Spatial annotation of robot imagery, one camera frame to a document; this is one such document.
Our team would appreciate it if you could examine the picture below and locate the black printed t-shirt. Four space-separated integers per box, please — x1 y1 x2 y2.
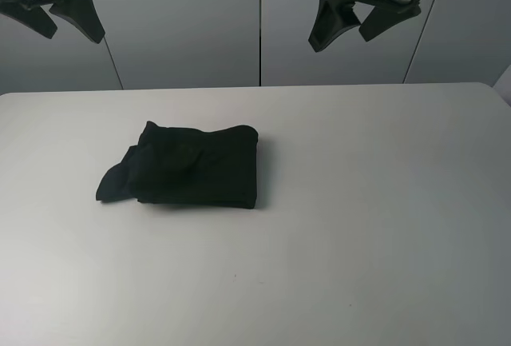
96 121 259 209

